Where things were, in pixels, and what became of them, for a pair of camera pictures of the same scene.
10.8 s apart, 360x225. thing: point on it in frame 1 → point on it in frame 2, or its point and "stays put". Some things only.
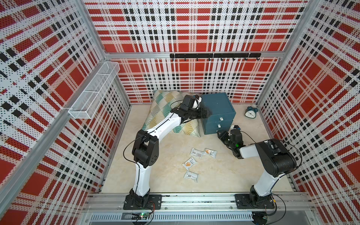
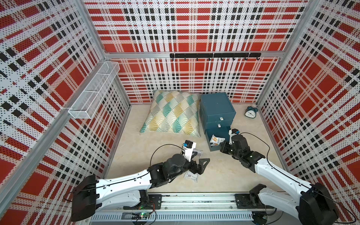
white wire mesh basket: (87, 104) stays put
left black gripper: (200, 115) → (199, 168)
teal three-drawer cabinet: (223, 112) stays put
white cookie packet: (197, 153) stays put
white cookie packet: (211, 153) → (215, 141)
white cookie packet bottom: (190, 175) stays put
